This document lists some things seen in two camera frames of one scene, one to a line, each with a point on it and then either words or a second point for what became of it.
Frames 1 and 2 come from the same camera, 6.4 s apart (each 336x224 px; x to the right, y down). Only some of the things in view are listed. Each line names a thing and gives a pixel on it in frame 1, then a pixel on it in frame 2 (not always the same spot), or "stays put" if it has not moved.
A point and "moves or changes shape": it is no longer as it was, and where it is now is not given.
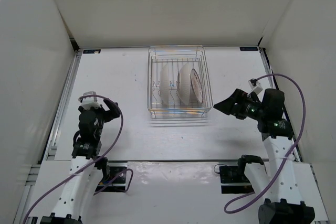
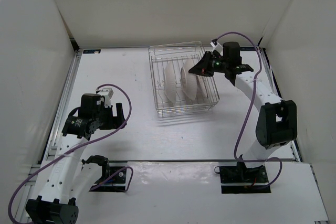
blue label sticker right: [249, 48] stays put
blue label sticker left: [91, 51] stays put
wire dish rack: [178, 82] moves or changes shape
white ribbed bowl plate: [164, 86] → [170, 82]
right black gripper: [227, 106] → [202, 67]
